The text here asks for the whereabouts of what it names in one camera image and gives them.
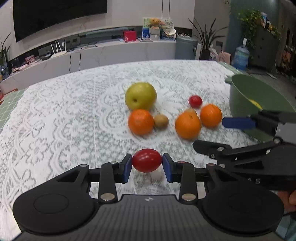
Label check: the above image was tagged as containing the green colander bowl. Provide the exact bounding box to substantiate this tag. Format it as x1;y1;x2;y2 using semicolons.
222;74;295;144

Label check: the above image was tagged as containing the orange mandarin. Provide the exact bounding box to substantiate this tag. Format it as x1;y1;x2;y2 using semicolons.
200;104;222;128
175;108;202;140
127;109;154;136

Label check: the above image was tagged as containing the orange mandarin front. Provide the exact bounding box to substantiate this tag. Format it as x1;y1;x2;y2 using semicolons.
175;108;202;140

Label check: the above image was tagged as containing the red cherry tomato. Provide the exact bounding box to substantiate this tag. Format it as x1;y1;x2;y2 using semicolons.
189;95;203;108

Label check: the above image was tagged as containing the small brown kiwi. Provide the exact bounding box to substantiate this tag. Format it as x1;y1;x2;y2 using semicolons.
154;114;169;129

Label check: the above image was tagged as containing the person's hand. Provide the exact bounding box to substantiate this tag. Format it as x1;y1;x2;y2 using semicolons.
277;190;296;212

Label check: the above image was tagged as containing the white lace tablecloth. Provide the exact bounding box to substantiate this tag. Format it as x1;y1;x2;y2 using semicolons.
1;60;235;240

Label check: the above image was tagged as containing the blue water jug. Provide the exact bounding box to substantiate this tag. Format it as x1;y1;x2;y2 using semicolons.
233;38;250;70

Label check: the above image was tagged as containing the pink small heater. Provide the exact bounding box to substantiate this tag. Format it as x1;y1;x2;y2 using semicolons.
218;51;232;65

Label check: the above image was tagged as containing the dark grey cabinet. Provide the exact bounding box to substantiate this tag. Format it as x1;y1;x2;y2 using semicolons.
249;27;280;71

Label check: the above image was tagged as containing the white plastic bag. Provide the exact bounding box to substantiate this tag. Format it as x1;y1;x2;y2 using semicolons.
209;44;219;62

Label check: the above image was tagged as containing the potted long-leaf plant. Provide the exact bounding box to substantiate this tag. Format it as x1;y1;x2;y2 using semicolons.
188;18;228;60

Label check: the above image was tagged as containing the grey trash bin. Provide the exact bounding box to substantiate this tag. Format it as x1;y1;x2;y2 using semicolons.
175;36;198;60

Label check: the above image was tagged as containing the white tv console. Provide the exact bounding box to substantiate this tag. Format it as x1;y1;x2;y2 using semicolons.
1;40;177;94

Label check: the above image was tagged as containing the green checkered table mat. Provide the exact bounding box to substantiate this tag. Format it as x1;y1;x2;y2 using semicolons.
0;89;25;132

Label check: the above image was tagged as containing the white wifi router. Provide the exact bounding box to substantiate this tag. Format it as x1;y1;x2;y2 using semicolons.
50;39;67;58

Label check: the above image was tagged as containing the teddy bear in cup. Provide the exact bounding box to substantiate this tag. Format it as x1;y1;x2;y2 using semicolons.
149;18;161;41

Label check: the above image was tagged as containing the red box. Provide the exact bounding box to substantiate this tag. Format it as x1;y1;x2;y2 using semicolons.
123;31;137;43

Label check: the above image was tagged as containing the black wall television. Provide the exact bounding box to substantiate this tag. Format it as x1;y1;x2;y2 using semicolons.
13;0;107;42

